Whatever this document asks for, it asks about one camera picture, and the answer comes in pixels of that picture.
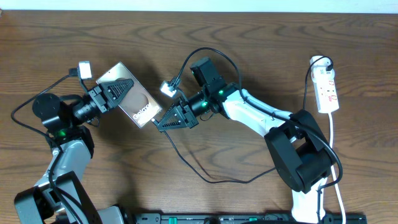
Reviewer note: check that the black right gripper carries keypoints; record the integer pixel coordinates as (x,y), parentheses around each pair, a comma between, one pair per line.
(183,121)

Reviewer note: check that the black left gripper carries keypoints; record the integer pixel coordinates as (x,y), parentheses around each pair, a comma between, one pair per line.
(101,102)

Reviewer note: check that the Galaxy smartphone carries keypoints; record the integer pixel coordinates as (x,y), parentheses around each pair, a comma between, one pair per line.
(138,104)

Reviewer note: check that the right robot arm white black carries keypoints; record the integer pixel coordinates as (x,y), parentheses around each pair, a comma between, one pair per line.
(300,153)

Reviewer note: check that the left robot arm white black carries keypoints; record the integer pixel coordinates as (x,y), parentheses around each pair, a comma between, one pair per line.
(59,193)

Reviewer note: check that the white power strip, red switches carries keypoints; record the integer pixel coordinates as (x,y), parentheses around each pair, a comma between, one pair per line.
(323,78)

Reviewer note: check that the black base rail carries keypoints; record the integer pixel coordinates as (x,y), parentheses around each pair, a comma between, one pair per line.
(156,218)

